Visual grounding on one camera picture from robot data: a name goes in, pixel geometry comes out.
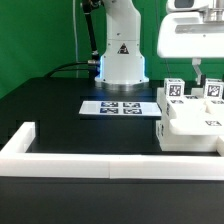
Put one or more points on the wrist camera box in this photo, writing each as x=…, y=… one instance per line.
x=185, y=5

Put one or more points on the white marker sheet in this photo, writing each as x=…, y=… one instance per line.
x=119, y=108

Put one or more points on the white U-shaped fence frame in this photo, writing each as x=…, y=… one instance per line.
x=16, y=161

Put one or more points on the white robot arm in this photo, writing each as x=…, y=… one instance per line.
x=122, y=64

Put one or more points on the white chair seat part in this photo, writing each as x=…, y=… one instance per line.
x=196, y=136

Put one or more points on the white chair back frame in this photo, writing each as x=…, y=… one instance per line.
x=191, y=114

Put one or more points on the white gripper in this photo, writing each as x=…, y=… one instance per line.
x=185, y=35

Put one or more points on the white tagged cube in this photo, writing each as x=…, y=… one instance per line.
x=174, y=87
x=213, y=88

